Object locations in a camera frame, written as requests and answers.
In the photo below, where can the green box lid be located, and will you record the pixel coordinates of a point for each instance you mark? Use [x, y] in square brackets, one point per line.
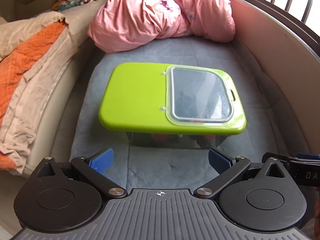
[139, 97]

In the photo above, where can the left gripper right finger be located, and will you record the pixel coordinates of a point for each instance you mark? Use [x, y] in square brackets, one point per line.
[230, 170]

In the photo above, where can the orange beige blanket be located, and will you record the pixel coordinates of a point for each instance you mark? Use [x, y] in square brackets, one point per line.
[33, 53]

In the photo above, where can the smoky transparent storage box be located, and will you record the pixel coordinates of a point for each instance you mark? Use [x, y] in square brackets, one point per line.
[177, 141]

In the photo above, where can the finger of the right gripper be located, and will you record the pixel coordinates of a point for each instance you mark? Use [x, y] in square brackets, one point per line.
[292, 158]

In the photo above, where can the pink crumpled duvet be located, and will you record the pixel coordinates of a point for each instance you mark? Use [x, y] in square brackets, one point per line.
[122, 25]

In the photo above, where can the red hooded toy figure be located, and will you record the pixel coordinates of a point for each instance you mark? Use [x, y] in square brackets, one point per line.
[159, 138]

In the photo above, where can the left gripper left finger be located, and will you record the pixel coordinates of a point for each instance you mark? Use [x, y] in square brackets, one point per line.
[93, 169]

